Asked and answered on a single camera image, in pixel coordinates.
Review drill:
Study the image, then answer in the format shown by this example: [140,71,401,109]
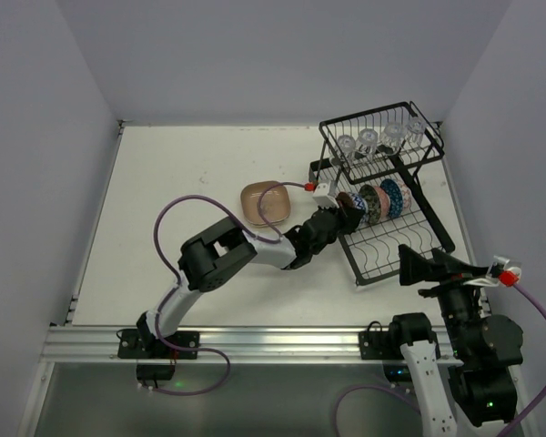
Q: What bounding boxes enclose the brown square panda plate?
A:
[240,181,291,227]

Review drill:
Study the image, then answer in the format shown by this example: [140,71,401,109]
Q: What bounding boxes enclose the dark green small bowl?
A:
[359,185,382,226]

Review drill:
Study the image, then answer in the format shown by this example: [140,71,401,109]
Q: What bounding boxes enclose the blue dotted small bowl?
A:
[380,178,403,219]

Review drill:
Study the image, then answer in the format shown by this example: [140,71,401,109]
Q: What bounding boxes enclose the clear glass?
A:
[406,117,426,147]
[357,128,379,157]
[379,122,406,155]
[337,135,356,163]

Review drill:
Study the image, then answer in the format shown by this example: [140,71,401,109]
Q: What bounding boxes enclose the white red patterned bowl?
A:
[397,180,412,211]

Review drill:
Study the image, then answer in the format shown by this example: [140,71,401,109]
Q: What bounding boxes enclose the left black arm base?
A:
[116,329,197,388]

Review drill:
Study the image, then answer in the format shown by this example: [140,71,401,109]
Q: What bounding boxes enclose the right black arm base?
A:
[358,312,440,384]

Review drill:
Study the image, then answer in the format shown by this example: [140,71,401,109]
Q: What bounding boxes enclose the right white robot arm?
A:
[388,245,523,436]

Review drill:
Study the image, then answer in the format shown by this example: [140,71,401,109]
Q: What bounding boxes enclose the blue zigzag small bowl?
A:
[349,192,369,226]

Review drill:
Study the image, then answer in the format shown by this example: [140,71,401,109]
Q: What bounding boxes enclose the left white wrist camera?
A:
[312,181,339,208]

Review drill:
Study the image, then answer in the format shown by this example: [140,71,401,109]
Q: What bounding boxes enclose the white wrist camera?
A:
[312,181,339,208]
[465,255,522,288]

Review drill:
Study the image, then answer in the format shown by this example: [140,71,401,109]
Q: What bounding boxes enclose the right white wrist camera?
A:
[465,255,522,288]

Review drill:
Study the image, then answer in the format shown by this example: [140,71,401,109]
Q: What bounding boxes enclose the black wire dish rack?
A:
[309,102,456,286]

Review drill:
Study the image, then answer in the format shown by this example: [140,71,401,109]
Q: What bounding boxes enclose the aluminium mounting rail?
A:
[38,325,520,365]

